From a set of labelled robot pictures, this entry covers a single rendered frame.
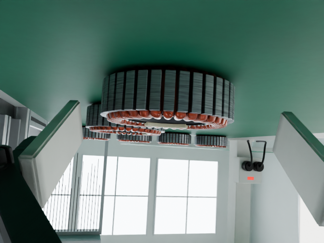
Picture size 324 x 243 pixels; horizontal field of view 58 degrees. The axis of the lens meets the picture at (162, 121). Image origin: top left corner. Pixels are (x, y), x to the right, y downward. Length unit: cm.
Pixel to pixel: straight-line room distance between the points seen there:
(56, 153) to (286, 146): 13
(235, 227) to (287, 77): 92
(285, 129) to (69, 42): 14
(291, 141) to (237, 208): 94
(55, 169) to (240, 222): 100
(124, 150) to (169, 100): 655
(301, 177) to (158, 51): 11
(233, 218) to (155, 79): 96
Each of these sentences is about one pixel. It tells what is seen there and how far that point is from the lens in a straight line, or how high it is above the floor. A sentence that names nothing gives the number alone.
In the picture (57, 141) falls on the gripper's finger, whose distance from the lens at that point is 16.
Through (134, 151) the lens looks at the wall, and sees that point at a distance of 677.
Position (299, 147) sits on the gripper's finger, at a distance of 18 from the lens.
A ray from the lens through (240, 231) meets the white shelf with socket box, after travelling 114.
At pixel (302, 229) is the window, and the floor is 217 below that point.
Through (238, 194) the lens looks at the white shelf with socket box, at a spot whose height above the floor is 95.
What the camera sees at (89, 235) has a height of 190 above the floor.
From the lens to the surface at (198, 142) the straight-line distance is 96.
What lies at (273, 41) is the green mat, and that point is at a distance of 17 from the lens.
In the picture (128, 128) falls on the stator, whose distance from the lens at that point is 37.
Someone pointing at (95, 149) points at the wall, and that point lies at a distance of 669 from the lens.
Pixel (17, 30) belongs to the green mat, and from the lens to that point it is 18.
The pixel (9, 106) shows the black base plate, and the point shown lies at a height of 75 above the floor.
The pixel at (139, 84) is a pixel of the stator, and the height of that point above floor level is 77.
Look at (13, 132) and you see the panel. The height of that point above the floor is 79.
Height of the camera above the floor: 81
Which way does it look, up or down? 6 degrees down
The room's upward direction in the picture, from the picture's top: 177 degrees counter-clockwise
